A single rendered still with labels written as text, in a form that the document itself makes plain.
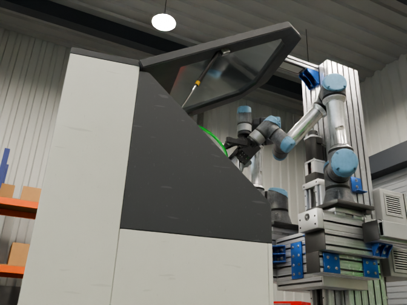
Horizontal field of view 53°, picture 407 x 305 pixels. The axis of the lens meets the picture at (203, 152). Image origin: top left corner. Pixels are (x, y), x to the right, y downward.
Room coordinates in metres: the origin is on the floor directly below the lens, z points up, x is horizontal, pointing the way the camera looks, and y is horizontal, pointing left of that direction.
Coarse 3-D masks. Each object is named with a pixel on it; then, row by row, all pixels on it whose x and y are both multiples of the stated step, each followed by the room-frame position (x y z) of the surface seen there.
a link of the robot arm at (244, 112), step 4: (240, 108) 1.87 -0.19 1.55; (244, 108) 1.86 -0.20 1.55; (248, 108) 1.87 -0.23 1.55; (240, 112) 1.87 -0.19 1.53; (244, 112) 1.86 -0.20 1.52; (248, 112) 1.87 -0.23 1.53; (240, 116) 1.87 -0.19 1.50; (244, 116) 1.86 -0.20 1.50; (248, 116) 1.87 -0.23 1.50; (240, 120) 1.87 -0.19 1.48; (244, 120) 1.86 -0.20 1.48; (248, 120) 1.87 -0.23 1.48; (252, 120) 1.93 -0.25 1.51
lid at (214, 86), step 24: (288, 24) 1.57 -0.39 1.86; (192, 48) 1.45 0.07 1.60; (216, 48) 1.49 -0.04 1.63; (240, 48) 1.58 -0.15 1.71; (264, 48) 1.73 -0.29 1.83; (288, 48) 1.81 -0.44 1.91; (168, 72) 1.53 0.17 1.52; (192, 72) 1.66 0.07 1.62; (216, 72) 1.77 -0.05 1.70; (240, 72) 1.90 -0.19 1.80; (264, 72) 2.02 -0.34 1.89; (192, 96) 1.95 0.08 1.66; (216, 96) 2.11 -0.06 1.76; (240, 96) 2.24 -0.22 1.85
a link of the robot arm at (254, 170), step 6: (264, 144) 2.34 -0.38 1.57; (258, 156) 2.33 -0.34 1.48; (252, 162) 2.33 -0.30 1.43; (258, 162) 2.33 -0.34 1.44; (252, 168) 2.33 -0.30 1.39; (258, 168) 2.33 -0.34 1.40; (252, 174) 2.33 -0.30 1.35; (258, 174) 2.33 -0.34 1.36; (252, 180) 2.33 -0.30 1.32; (258, 180) 2.33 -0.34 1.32; (258, 186) 2.31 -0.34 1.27; (264, 192) 2.31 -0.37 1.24
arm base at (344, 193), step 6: (330, 186) 1.85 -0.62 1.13; (336, 186) 1.83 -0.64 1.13; (342, 186) 1.83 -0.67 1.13; (348, 186) 1.84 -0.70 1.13; (330, 192) 1.85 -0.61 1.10; (336, 192) 1.83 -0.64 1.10; (342, 192) 1.82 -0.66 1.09; (348, 192) 1.83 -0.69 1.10; (324, 198) 1.88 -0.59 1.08; (330, 198) 1.84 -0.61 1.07; (336, 198) 1.82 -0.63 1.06; (342, 198) 1.81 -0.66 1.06; (348, 198) 1.81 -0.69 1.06
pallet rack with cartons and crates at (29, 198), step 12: (0, 168) 6.03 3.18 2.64; (0, 180) 6.05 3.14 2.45; (0, 192) 6.26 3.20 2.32; (12, 192) 6.34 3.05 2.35; (24, 192) 6.34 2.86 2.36; (36, 192) 6.42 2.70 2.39; (0, 204) 6.53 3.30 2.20; (12, 204) 6.16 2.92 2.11; (24, 204) 6.23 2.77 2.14; (36, 204) 6.30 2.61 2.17; (12, 216) 6.92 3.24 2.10; (24, 216) 6.98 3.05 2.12; (12, 252) 6.35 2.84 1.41; (24, 252) 6.42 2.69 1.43; (0, 264) 6.19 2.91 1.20; (12, 264) 6.37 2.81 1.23; (24, 264) 6.44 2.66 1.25; (0, 276) 6.91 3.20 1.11; (12, 276) 6.98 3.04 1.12
